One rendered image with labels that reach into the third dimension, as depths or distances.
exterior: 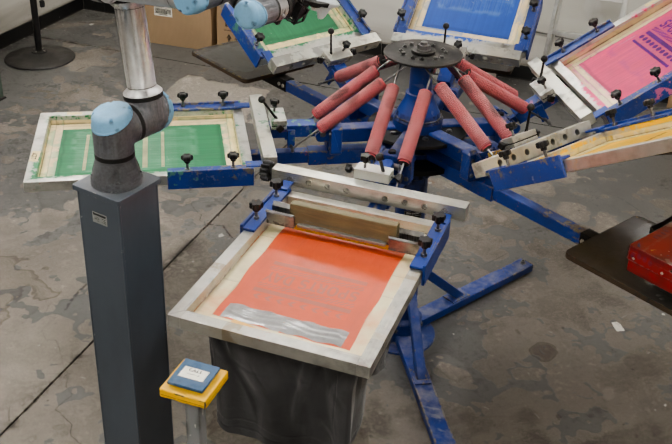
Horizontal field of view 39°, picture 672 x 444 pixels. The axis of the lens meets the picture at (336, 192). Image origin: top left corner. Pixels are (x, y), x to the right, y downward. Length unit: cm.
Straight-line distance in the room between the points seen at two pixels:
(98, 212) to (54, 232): 217
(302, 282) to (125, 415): 82
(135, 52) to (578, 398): 228
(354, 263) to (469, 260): 192
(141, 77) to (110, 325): 80
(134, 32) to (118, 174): 41
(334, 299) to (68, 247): 237
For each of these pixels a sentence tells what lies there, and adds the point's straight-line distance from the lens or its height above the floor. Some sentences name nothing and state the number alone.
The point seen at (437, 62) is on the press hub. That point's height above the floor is 131.
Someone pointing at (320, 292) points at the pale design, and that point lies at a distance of 275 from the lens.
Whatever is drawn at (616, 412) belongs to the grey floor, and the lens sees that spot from 400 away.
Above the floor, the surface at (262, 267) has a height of 96.
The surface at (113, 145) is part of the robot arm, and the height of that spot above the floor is 134.
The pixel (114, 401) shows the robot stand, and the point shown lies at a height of 41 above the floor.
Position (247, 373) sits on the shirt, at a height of 78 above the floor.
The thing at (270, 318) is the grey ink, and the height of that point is 96.
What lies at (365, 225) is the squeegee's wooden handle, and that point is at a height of 104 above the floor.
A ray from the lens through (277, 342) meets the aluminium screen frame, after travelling 250.
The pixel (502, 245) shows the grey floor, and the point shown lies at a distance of 491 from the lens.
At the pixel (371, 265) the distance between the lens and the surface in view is 288.
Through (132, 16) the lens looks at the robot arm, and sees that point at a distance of 274.
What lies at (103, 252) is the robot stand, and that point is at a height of 99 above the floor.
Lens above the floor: 252
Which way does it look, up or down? 29 degrees down
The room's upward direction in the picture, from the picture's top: 2 degrees clockwise
